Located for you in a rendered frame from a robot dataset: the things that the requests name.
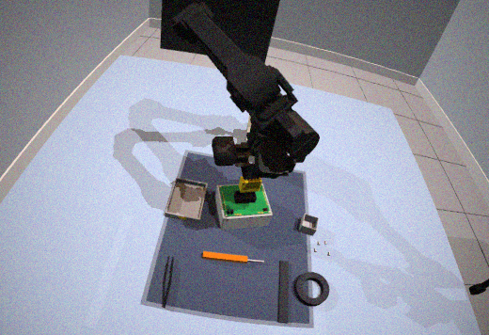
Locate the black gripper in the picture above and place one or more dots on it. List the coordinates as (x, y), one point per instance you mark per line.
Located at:
(226, 153)

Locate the dark grey work mat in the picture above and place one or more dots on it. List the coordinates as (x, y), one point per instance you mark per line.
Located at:
(238, 292)

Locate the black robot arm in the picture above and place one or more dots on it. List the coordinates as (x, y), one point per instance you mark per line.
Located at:
(253, 87)

